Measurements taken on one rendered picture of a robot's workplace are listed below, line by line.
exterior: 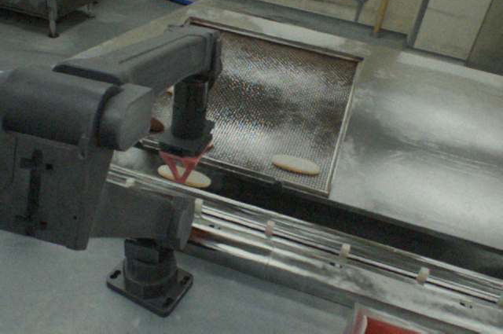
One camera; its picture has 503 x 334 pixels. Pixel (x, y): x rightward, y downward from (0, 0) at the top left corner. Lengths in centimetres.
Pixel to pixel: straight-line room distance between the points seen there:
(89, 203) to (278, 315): 49
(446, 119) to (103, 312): 86
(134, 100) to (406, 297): 61
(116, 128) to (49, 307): 51
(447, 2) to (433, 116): 303
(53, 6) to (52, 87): 322
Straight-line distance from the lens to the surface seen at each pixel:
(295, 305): 83
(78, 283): 84
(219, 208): 91
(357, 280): 84
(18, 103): 37
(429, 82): 132
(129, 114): 36
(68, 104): 36
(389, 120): 115
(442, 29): 426
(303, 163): 96
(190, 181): 85
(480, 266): 104
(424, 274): 89
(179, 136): 79
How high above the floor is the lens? 147
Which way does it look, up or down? 35 degrees down
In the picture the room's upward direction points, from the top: 9 degrees clockwise
